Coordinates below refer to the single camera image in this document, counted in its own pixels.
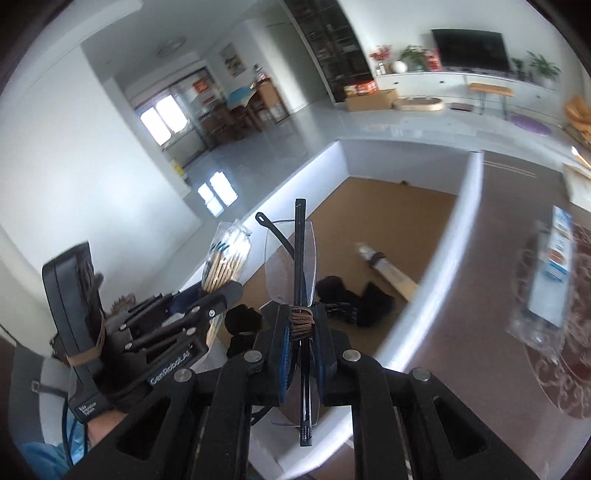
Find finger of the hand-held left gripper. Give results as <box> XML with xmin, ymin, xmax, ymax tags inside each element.
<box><xmin>120</xmin><ymin>285</ymin><xmax>207</xmax><ymax>334</ymax></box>
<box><xmin>133</xmin><ymin>281</ymin><xmax>245</xmax><ymax>354</ymax></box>

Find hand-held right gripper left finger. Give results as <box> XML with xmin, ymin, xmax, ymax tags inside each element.
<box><xmin>60</xmin><ymin>302</ymin><xmax>297</xmax><ymax>480</ymax></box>

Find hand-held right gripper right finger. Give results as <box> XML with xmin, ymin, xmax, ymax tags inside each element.
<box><xmin>311</xmin><ymin>302</ymin><xmax>541</xmax><ymax>480</ymax></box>

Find clear packet of wooden sticks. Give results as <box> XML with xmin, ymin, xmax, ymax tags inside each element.
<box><xmin>201</xmin><ymin>220</ymin><xmax>253</xmax><ymax>297</ymax></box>

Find brown cord hair tie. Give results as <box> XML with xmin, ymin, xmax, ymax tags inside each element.
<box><xmin>285</xmin><ymin>305</ymin><xmax>318</xmax><ymax>343</ymax></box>

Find long black box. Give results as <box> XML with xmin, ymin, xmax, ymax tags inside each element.
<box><xmin>356</xmin><ymin>242</ymin><xmax>421</xmax><ymax>302</ymax></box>

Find large white storage box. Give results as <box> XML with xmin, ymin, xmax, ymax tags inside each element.
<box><xmin>198</xmin><ymin>137</ymin><xmax>485</xmax><ymax>468</ymax></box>

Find bagged black phone case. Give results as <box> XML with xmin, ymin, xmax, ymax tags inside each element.
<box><xmin>505</xmin><ymin>220</ymin><xmax>579</xmax><ymax>361</ymax></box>

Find blue and white box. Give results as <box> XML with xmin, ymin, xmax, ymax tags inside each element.
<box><xmin>537</xmin><ymin>205</ymin><xmax>576</xmax><ymax>283</ymax></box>

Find person's left forearm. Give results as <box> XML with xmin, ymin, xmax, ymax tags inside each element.
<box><xmin>85</xmin><ymin>406</ymin><xmax>136</xmax><ymax>462</ymax></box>

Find person's left hand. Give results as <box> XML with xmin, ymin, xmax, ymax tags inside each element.
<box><xmin>110</xmin><ymin>364</ymin><xmax>156</xmax><ymax>411</ymax></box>

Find grey cloth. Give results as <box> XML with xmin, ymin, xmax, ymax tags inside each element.
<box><xmin>8</xmin><ymin>344</ymin><xmax>75</xmax><ymax>445</ymax></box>

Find blue clothing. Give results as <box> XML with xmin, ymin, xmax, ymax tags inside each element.
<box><xmin>21</xmin><ymin>438</ymin><xmax>93</xmax><ymax>480</ymax></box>

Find wooden dining table with chairs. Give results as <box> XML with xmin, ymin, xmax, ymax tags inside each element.
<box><xmin>200</xmin><ymin>78</ymin><xmax>290</xmax><ymax>149</ymax></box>

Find cardboard box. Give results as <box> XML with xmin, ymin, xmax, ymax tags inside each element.
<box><xmin>345</xmin><ymin>88</ymin><xmax>399</xmax><ymax>113</ymax></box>

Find orange printed carton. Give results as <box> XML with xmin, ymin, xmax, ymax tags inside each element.
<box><xmin>344</xmin><ymin>79</ymin><xmax>378</xmax><ymax>97</ymax></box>

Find oval wooden tray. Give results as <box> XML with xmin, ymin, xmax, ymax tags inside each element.
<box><xmin>393</xmin><ymin>95</ymin><xmax>447</xmax><ymax>113</ymax></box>

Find dark glass display cabinet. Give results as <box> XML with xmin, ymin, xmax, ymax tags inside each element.
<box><xmin>283</xmin><ymin>0</ymin><xmax>376</xmax><ymax>103</ymax></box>

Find red flower branches in vase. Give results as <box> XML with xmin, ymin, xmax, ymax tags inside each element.
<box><xmin>369</xmin><ymin>44</ymin><xmax>394</xmax><ymax>77</ymax></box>

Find white television cabinet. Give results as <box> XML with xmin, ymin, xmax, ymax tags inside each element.
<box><xmin>376</xmin><ymin>68</ymin><xmax>570</xmax><ymax>117</ymax></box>

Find bushy green potted plant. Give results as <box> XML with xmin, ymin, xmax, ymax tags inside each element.
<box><xmin>399</xmin><ymin>45</ymin><xmax>430</xmax><ymax>73</ymax></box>

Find white flat box with lid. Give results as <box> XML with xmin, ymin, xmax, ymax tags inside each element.
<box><xmin>560</xmin><ymin>145</ymin><xmax>591</xmax><ymax>205</ymax></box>

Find purple round cushion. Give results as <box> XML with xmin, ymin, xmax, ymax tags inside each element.
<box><xmin>510</xmin><ymin>114</ymin><xmax>553</xmax><ymax>137</ymax></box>

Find wooden bench hairpin legs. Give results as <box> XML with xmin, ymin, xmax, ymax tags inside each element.
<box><xmin>467</xmin><ymin>82</ymin><xmax>515</xmax><ymax>117</ymax></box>

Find black television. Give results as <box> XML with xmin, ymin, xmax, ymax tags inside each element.
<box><xmin>431</xmin><ymin>28</ymin><xmax>511</xmax><ymax>73</ymax></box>

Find orange lounge chair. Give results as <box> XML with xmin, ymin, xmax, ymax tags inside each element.
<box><xmin>563</xmin><ymin>94</ymin><xmax>591</xmax><ymax>140</ymax></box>

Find large potted plant white pot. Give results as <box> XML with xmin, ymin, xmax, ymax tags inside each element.
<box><xmin>526</xmin><ymin>51</ymin><xmax>563</xmax><ymax>89</ymax></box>

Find blue cable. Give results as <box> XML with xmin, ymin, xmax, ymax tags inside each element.
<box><xmin>66</xmin><ymin>406</ymin><xmax>92</xmax><ymax>468</ymax></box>

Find framed wall picture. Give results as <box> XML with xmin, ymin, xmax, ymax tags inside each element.
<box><xmin>219</xmin><ymin>43</ymin><xmax>246</xmax><ymax>78</ymax></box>

